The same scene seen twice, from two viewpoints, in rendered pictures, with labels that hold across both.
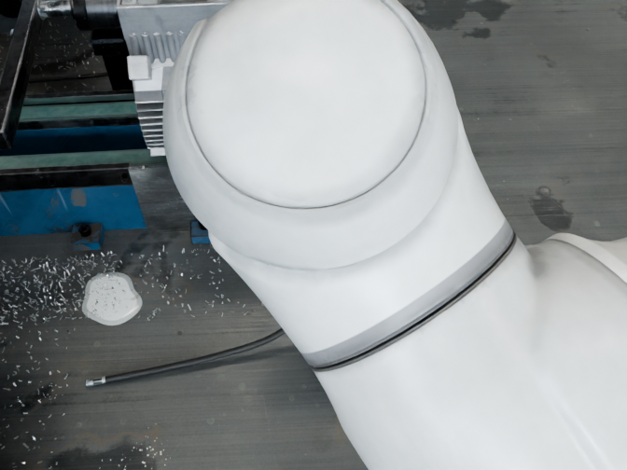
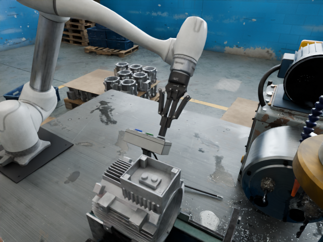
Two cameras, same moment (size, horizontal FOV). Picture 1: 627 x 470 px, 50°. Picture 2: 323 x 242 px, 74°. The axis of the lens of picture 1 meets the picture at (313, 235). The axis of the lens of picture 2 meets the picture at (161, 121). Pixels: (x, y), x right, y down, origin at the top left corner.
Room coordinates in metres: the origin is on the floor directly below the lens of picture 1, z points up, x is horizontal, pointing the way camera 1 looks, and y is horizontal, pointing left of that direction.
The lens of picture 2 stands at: (0.93, 0.39, 1.55)
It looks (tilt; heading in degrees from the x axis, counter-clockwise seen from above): 33 degrees down; 215
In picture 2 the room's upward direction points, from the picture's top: straight up
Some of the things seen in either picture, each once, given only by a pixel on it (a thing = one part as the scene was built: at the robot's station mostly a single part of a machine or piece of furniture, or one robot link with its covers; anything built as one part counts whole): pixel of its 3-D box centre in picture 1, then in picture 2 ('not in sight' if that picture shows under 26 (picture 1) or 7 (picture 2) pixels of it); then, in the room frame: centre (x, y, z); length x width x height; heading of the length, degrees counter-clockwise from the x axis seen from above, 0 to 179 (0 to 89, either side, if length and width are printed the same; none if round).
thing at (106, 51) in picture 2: not in sight; (110, 35); (-3.19, -4.10, 0.39); 1.20 x 0.80 x 0.79; 102
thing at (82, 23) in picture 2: not in sight; (80, 26); (-3.47, -5.70, 0.45); 1.26 x 0.86 x 0.89; 94
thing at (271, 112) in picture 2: not in sight; (288, 137); (0.01, 0.41, 0.99); 0.35 x 0.31 x 0.37; 5
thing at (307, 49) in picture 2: not in sight; (292, 97); (-0.03, 0.38, 1.16); 0.33 x 0.26 x 0.42; 5
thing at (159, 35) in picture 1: (183, 5); (151, 183); (0.63, 0.15, 1.11); 0.12 x 0.11 x 0.07; 95
